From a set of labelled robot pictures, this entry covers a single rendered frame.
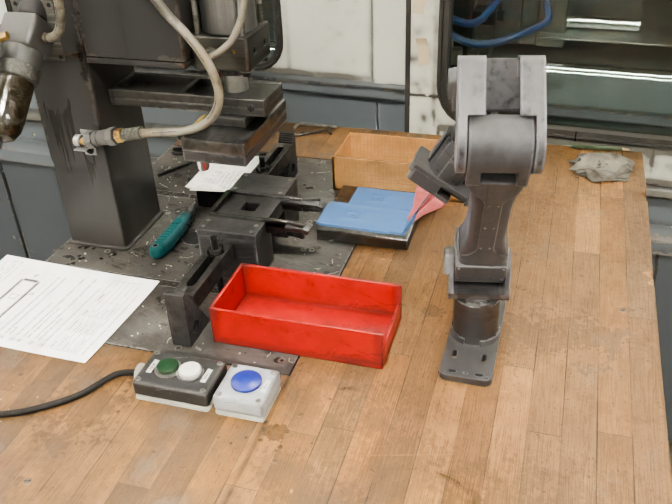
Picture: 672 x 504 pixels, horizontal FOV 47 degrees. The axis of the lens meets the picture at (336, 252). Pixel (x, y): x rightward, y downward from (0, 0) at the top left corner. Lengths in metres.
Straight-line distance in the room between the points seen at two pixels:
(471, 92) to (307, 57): 1.06
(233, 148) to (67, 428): 0.44
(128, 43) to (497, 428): 0.74
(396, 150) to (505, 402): 0.68
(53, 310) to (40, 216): 1.26
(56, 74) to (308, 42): 0.73
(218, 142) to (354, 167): 0.39
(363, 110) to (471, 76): 1.00
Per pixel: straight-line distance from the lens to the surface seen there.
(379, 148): 1.56
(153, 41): 1.17
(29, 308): 1.29
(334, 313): 1.15
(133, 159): 1.37
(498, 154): 0.82
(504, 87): 0.87
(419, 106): 1.75
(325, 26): 1.82
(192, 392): 1.01
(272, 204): 1.28
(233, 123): 1.18
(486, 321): 1.07
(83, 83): 1.26
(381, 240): 1.30
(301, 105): 1.88
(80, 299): 1.28
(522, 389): 1.05
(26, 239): 2.61
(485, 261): 1.02
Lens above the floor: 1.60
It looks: 32 degrees down
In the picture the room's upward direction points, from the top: 3 degrees counter-clockwise
